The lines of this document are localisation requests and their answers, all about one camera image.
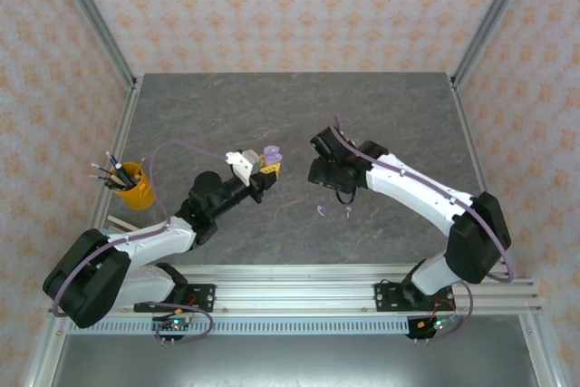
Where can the purple earbud charging case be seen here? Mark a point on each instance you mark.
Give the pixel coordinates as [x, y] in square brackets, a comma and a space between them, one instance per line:
[272, 156]

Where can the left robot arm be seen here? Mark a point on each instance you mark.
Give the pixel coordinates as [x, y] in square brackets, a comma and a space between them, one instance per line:
[149, 242]

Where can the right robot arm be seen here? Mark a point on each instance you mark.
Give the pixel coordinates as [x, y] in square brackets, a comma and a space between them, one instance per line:
[417, 187]

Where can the yellow pen cup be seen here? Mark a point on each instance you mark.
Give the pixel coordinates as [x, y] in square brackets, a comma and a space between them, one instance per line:
[136, 192]

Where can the wooden pencil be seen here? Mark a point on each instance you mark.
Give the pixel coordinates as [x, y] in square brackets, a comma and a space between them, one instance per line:
[121, 177]

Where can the blue pen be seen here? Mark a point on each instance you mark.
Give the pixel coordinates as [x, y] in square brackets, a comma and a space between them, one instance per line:
[113, 161]

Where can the black pen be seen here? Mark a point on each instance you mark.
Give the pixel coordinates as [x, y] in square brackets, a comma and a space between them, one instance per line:
[100, 178]
[102, 168]

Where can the black controller board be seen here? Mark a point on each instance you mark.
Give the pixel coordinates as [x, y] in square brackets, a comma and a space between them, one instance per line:
[435, 326]
[174, 326]

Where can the grey metal sheet panel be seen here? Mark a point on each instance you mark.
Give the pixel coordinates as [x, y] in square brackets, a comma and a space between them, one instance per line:
[294, 364]

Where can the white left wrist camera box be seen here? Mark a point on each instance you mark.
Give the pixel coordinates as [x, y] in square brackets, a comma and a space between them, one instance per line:
[242, 165]

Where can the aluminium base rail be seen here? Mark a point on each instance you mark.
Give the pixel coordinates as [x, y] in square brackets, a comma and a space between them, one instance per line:
[294, 289]

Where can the aluminium table side rail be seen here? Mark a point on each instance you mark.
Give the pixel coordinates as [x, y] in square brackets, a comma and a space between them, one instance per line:
[124, 124]
[466, 124]

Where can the aluminium frame corner post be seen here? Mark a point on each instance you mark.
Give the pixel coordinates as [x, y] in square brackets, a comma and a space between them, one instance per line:
[94, 15]
[494, 15]

